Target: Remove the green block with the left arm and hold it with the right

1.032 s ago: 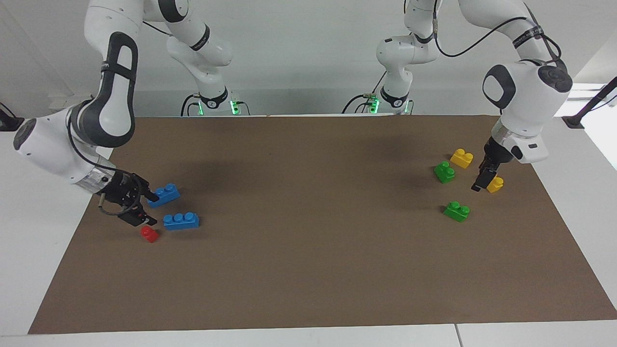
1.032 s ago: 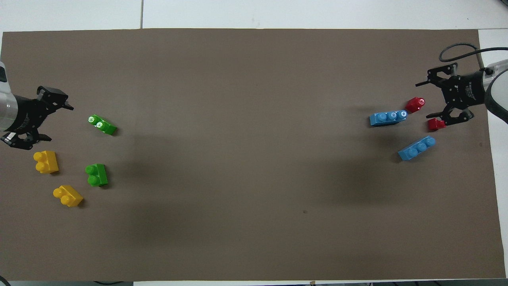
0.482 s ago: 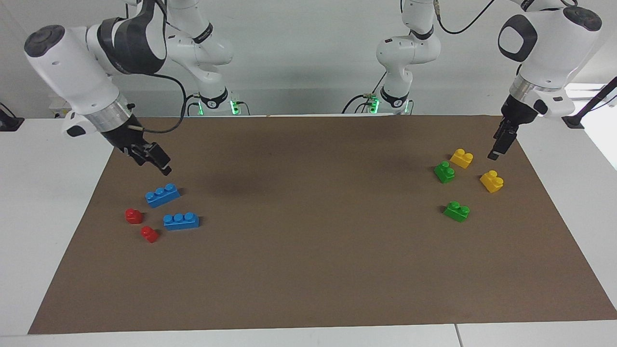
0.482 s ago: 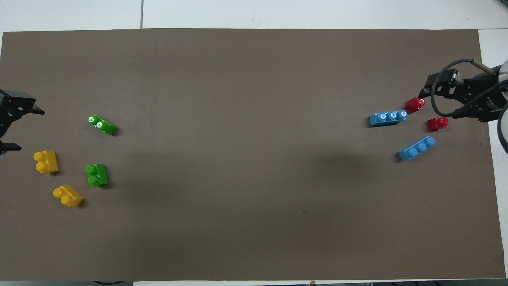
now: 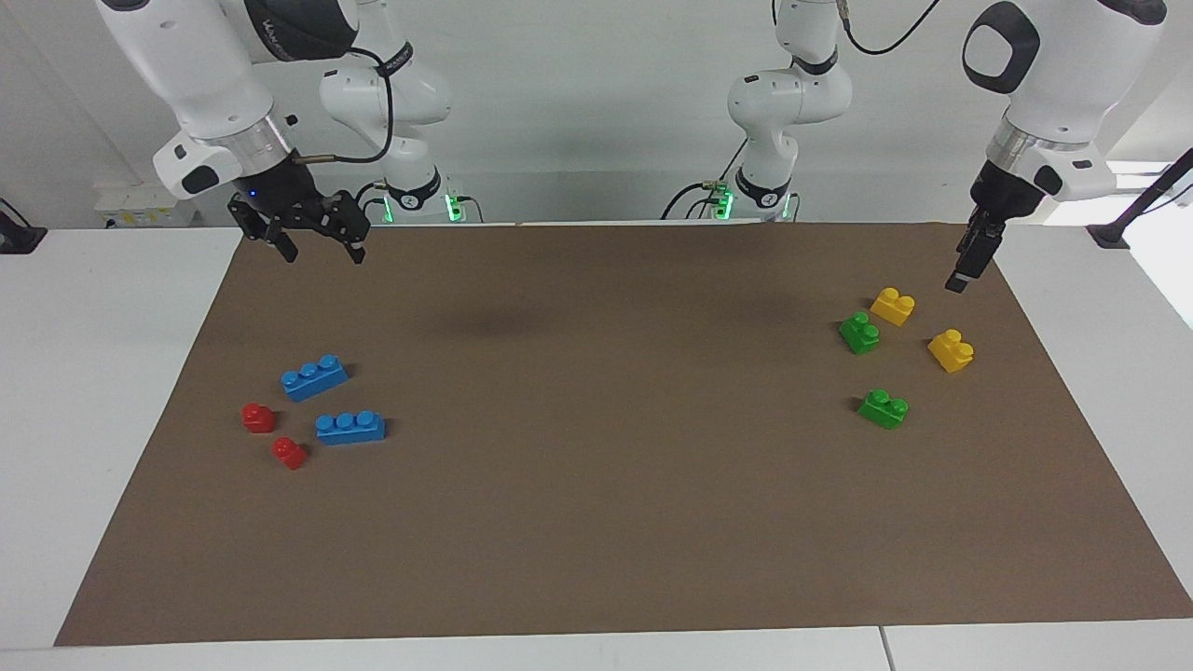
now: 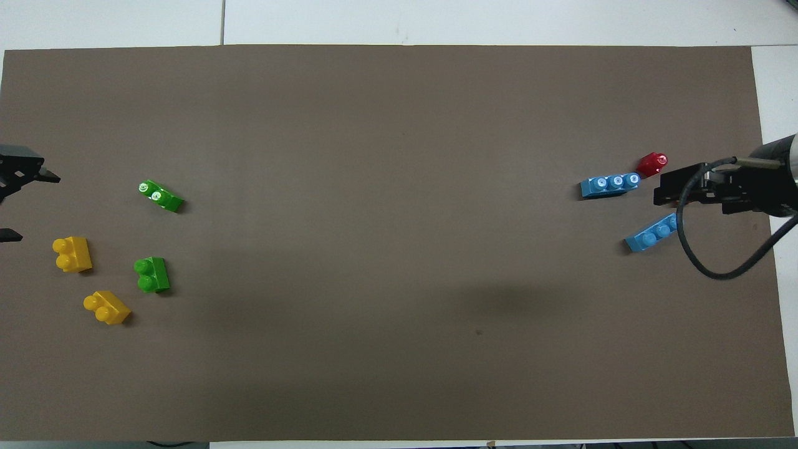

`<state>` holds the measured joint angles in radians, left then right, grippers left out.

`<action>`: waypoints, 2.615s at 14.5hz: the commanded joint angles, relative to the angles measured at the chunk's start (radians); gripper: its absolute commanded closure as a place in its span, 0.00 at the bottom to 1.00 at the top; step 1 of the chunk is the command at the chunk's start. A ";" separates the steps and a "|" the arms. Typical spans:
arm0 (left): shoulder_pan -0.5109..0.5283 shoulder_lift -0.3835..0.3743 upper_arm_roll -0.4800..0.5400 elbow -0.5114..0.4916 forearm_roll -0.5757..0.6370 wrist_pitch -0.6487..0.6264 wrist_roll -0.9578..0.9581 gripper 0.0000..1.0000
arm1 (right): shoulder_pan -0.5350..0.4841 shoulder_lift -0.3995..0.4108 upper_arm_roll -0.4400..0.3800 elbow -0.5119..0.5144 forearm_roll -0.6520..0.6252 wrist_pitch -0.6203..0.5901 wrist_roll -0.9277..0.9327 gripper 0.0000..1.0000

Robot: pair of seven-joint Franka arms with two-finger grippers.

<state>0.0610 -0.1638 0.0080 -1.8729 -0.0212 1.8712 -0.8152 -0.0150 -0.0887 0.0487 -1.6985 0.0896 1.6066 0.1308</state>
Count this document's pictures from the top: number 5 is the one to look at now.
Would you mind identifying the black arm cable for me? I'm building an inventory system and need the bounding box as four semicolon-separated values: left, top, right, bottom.
836;0;942;55
294;47;397;167

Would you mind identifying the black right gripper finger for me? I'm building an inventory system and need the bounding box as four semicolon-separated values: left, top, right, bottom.
320;190;371;266
227;198;300;266

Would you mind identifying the black camera stand clamp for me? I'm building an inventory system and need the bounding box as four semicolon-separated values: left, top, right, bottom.
0;198;48;254

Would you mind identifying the white wall socket box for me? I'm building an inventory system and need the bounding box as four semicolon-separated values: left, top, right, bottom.
93;182;201;229

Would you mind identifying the yellow two-stud block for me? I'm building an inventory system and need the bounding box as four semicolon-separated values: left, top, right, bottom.
870;287;916;328
927;329;976;375

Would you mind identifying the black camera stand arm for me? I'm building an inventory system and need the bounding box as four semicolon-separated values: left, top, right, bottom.
1089;147;1193;251

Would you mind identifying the blue three-stud block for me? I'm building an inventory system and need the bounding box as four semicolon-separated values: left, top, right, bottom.
315;410;387;445
281;353;350;404

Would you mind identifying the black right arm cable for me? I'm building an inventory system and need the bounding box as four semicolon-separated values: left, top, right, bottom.
294;47;397;167

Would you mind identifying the green two-stud block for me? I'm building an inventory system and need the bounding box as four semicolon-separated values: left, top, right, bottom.
838;311;882;356
857;389;910;431

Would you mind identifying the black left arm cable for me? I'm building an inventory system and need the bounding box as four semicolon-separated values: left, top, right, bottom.
836;0;942;55

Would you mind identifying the brown table mat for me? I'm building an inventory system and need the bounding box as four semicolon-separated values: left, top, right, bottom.
53;222;1193;648

